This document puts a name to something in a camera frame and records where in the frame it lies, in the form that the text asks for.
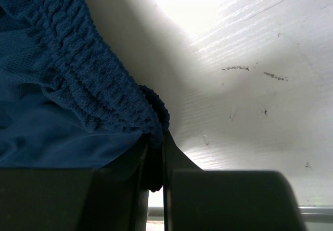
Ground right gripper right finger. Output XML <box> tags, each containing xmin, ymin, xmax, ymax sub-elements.
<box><xmin>163</xmin><ymin>134</ymin><xmax>306</xmax><ymax>230</ymax></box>

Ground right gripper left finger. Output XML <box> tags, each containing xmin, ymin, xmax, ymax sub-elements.
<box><xmin>1</xmin><ymin>137</ymin><xmax>148</xmax><ymax>230</ymax></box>

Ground navy blue shorts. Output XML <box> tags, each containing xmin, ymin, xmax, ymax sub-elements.
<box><xmin>1</xmin><ymin>0</ymin><xmax>170</xmax><ymax>191</ymax></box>

